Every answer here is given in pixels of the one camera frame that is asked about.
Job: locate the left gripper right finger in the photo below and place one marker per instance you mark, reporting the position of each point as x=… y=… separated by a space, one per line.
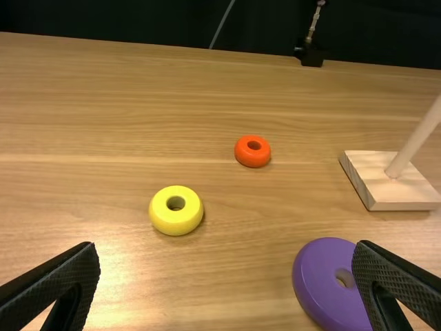
x=386 y=272

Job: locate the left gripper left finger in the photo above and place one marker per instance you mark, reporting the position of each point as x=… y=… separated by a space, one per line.
x=58 y=279

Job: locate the wooden peg base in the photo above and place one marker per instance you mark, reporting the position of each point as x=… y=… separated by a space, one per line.
x=389 y=194

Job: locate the black clamp stand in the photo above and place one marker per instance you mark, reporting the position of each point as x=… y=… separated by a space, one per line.
x=311 y=57

